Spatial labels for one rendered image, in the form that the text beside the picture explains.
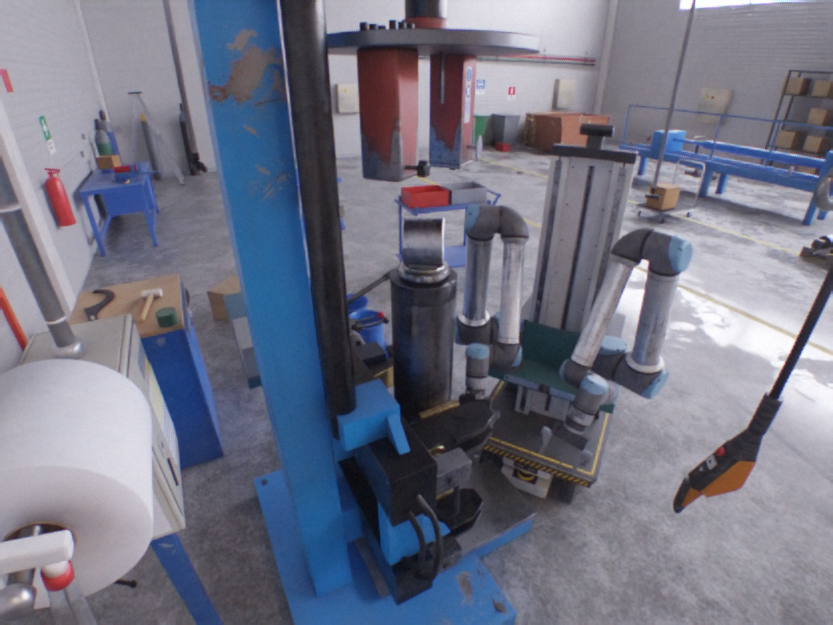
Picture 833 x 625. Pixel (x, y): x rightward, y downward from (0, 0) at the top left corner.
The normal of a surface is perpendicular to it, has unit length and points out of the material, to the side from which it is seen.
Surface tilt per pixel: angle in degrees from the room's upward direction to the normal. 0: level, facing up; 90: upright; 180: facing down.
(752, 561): 0
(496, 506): 0
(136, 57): 90
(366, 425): 90
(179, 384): 90
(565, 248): 90
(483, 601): 0
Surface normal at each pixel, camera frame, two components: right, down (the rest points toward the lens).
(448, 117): -0.45, 0.43
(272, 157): 0.47, 0.43
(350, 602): 0.00, -0.87
